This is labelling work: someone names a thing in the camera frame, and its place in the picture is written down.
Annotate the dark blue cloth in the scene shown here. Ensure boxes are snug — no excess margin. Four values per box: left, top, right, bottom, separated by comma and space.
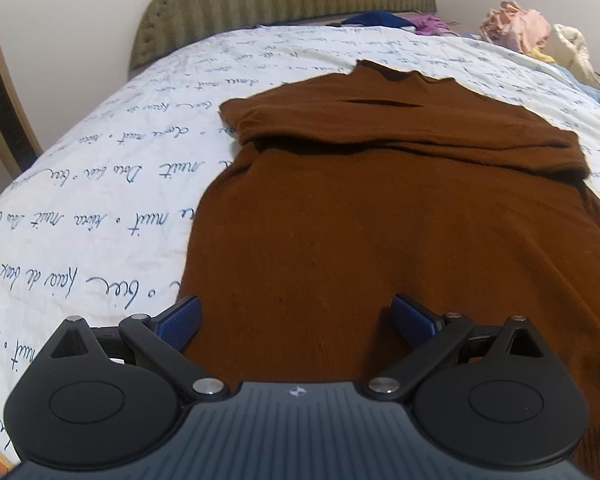
341, 11, 416, 29

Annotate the brown knit sweater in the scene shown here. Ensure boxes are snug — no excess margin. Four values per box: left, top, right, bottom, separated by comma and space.
177, 59, 600, 480

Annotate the wooden frame with dark panel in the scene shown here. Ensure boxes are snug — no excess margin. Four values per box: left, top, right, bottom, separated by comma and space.
0, 0, 44, 178

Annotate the light blue cloth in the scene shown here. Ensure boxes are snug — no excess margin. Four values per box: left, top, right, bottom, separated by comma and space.
555, 64, 600, 108

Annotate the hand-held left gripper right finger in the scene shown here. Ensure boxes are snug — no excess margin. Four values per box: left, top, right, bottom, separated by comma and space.
366, 294, 551, 404

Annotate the white script-printed blanket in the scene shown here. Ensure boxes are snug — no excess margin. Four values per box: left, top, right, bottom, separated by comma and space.
0, 24, 600, 467

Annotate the cream quilted cloth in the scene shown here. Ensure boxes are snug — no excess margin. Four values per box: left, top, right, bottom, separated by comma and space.
545, 23, 595, 87

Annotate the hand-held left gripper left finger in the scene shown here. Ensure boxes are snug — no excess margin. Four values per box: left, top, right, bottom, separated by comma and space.
49, 295, 231, 404

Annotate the purple cloth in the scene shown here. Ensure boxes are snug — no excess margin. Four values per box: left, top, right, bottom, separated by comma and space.
405, 14, 457, 37

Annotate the pile of pink clothes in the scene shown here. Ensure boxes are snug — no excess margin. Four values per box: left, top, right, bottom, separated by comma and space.
481, 1, 552, 57

